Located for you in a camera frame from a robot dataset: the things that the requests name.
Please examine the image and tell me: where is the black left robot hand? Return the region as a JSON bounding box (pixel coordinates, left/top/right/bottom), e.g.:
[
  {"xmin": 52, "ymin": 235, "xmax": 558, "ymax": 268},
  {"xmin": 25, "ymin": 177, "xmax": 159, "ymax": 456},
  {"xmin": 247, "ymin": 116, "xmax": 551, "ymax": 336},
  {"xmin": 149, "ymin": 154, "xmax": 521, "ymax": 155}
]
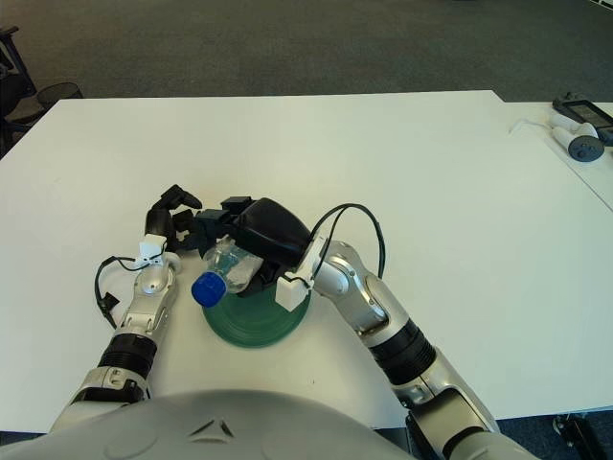
[{"xmin": 145, "ymin": 184, "xmax": 205, "ymax": 254}]

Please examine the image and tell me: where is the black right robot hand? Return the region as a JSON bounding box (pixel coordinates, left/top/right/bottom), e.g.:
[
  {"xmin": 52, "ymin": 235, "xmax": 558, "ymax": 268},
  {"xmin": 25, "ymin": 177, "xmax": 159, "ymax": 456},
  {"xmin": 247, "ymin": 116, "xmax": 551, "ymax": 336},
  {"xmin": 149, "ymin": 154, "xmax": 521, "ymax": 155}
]
[{"xmin": 194, "ymin": 195, "xmax": 312, "ymax": 298}]

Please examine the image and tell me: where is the clear bottle with blue cap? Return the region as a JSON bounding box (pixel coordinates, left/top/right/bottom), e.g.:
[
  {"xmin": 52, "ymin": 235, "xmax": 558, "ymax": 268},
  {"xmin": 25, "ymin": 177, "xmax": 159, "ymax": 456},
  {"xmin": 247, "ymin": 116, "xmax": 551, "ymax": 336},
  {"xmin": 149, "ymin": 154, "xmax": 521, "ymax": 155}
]
[{"xmin": 191, "ymin": 238, "xmax": 264, "ymax": 308}]

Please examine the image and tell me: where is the green round plate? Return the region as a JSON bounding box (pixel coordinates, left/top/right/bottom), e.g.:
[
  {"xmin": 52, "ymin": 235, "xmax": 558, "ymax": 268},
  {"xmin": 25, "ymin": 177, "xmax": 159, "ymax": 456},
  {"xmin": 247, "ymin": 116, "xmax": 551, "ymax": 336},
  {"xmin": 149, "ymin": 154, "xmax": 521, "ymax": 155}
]
[{"xmin": 200, "ymin": 280, "xmax": 311, "ymax": 350}]

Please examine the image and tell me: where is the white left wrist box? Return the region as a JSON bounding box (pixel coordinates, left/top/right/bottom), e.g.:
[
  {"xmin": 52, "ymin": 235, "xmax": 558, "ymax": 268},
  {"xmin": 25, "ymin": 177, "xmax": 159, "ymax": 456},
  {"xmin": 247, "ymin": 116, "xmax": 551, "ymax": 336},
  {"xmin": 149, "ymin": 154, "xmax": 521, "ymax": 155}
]
[{"xmin": 135, "ymin": 233, "xmax": 167, "ymax": 269}]

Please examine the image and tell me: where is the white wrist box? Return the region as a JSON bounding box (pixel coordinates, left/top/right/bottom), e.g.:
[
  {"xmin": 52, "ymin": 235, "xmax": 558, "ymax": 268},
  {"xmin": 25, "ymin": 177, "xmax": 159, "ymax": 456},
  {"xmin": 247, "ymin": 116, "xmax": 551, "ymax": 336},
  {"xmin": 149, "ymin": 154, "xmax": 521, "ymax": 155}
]
[
  {"xmin": 275, "ymin": 233, "xmax": 329, "ymax": 312},
  {"xmin": 135, "ymin": 233, "xmax": 167, "ymax": 269}
]

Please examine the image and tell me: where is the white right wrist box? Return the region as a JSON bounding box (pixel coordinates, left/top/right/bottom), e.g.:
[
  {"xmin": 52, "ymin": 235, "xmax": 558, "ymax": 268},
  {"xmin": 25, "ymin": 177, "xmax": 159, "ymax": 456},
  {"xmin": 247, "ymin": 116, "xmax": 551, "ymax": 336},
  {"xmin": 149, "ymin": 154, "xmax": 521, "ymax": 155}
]
[{"xmin": 275, "ymin": 233, "xmax": 329, "ymax": 312}]

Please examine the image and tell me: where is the black mesh wastebasket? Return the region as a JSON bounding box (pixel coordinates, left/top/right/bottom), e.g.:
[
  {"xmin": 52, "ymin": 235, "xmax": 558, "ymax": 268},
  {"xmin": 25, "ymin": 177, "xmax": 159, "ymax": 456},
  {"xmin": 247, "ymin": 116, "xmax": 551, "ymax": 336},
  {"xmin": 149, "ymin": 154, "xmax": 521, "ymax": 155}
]
[{"xmin": 35, "ymin": 81, "xmax": 83, "ymax": 114}]

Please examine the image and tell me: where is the black office chair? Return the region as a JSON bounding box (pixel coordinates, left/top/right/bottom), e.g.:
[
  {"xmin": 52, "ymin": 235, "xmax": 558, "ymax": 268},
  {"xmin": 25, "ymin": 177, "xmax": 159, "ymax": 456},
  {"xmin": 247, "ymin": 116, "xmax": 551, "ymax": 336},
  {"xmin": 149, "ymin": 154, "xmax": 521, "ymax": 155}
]
[{"xmin": 0, "ymin": 26, "xmax": 37, "ymax": 145}]

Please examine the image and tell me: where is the grey robot torso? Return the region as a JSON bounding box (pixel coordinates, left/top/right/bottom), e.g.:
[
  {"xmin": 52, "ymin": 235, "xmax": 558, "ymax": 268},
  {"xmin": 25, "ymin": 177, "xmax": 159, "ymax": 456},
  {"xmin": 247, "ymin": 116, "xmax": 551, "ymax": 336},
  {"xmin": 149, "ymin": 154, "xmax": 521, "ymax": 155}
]
[{"xmin": 0, "ymin": 387, "xmax": 418, "ymax": 460}]

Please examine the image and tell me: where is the white grey VR controller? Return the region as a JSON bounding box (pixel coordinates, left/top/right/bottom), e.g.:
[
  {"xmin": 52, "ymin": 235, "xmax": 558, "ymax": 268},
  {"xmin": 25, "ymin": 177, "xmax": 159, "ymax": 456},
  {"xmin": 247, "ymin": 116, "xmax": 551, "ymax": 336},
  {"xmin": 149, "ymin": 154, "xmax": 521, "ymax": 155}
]
[{"xmin": 548, "ymin": 112, "xmax": 605, "ymax": 167}]

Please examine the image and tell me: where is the black handheld device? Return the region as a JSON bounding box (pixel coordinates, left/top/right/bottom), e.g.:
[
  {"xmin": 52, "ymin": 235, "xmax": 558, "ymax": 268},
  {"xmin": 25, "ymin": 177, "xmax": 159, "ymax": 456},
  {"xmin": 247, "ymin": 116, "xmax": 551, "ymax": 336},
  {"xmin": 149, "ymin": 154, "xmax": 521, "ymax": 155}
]
[{"xmin": 551, "ymin": 91, "xmax": 613, "ymax": 143}]

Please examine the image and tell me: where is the black table base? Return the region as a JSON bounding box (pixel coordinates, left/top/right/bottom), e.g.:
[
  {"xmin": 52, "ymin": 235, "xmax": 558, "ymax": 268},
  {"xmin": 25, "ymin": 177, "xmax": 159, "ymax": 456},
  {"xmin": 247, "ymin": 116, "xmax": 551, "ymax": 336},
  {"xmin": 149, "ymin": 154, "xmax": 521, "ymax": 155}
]
[{"xmin": 553, "ymin": 412, "xmax": 613, "ymax": 460}]

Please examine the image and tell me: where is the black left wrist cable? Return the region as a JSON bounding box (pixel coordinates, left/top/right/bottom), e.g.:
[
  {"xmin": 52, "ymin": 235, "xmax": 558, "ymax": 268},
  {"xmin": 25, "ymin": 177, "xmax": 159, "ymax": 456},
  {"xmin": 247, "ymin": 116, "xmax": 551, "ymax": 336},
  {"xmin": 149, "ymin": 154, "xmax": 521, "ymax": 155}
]
[{"xmin": 93, "ymin": 256, "xmax": 145, "ymax": 330}]

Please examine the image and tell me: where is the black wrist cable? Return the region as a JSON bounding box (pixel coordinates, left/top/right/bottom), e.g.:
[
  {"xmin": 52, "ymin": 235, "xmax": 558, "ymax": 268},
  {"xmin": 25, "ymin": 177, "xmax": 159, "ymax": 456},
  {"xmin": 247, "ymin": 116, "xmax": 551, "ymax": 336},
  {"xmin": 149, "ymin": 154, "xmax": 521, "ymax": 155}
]
[
  {"xmin": 308, "ymin": 203, "xmax": 388, "ymax": 282},
  {"xmin": 93, "ymin": 256, "xmax": 145, "ymax": 330}
]

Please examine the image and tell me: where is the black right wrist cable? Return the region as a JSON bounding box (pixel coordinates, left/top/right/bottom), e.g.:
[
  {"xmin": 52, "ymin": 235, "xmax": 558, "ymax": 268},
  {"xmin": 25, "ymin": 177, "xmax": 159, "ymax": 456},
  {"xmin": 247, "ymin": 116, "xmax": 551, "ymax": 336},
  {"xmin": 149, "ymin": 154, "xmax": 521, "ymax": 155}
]
[{"xmin": 308, "ymin": 203, "xmax": 388, "ymax": 282}]

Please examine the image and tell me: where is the thin white cable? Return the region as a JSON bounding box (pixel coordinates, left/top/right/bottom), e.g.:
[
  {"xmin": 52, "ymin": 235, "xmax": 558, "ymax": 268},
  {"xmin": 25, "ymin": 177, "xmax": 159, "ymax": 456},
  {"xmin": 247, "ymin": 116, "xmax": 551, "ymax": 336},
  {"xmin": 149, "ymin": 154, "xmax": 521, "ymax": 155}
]
[{"xmin": 508, "ymin": 117, "xmax": 552, "ymax": 136}]

